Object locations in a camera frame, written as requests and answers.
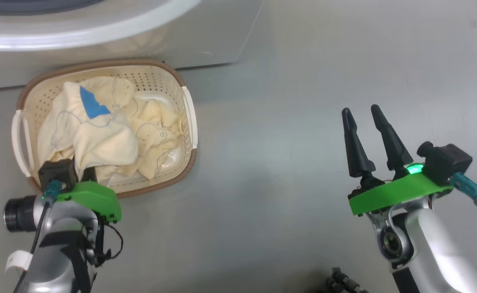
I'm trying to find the camera teal connector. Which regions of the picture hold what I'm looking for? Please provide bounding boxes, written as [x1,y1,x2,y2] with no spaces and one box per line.
[450,171,477,208]
[41,180,63,203]

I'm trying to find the right camera teal connector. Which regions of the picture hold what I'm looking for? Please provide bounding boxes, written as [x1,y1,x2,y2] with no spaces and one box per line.
[450,171,477,208]

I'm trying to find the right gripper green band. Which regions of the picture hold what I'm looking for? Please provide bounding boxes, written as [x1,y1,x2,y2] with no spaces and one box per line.
[341,104,453,216]

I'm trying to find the left cable white tag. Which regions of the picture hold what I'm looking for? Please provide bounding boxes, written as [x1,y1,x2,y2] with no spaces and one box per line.
[4,250,34,273]

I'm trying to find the left camera black cable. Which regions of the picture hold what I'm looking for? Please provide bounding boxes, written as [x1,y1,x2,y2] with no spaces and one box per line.
[14,199,52,293]

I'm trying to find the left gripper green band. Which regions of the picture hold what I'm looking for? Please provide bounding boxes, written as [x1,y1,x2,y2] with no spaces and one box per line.
[55,166,122,224]

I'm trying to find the black cable drag chain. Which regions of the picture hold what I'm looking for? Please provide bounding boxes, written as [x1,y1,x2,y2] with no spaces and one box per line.
[325,267,370,293]

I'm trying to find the white front-load washing machine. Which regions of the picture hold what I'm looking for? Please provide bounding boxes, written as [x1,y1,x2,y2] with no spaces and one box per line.
[0,0,266,92]

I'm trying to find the cream laundry basket brown rim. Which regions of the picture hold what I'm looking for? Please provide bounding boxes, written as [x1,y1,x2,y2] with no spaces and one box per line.
[11,58,199,199]

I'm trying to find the left camera teal connector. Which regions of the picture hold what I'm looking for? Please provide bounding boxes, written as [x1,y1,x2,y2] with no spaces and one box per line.
[41,180,63,203]

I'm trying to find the left gripper thin black cable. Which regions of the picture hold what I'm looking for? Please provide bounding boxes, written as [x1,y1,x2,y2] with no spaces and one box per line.
[94,220,124,267]

